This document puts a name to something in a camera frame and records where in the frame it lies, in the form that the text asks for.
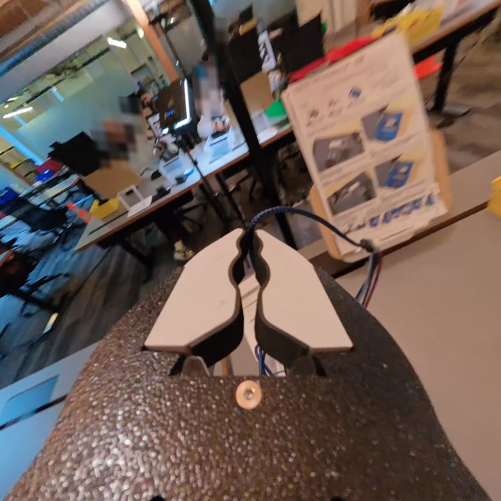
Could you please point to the illustrated instruction board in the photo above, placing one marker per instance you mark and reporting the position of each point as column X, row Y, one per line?
column 368, row 156

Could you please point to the yellow plastic bin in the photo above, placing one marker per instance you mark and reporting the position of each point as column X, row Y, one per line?
column 495, row 200

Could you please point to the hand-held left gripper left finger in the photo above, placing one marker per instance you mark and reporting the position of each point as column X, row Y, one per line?
column 192, row 305

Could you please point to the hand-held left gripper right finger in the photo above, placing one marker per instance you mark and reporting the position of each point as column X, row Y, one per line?
column 305, row 305

